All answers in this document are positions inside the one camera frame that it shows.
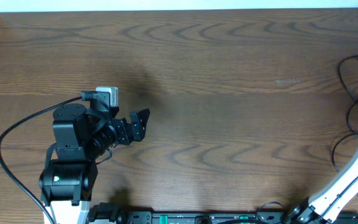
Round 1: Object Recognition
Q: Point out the left camera black cable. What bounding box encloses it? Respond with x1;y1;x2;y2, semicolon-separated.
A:
0;91;98;224

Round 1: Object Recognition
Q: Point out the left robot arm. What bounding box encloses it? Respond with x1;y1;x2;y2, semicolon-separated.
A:
39;103;150;223

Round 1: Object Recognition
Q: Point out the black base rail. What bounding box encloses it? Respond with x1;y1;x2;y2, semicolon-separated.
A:
87;202;358;224

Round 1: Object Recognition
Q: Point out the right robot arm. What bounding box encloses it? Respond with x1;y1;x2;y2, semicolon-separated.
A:
284;149;358;223

